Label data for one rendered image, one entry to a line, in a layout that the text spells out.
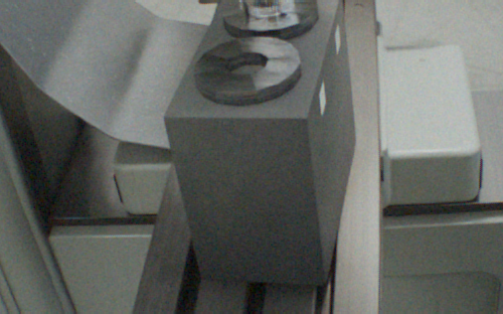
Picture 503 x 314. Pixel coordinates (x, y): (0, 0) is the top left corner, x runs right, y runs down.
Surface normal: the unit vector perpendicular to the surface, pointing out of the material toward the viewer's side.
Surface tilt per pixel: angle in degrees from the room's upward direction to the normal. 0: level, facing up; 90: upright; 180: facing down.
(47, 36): 63
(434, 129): 0
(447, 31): 0
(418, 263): 90
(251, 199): 90
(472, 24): 0
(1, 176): 89
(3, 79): 90
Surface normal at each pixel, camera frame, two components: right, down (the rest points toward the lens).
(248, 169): -0.21, 0.61
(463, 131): -0.13, -0.80
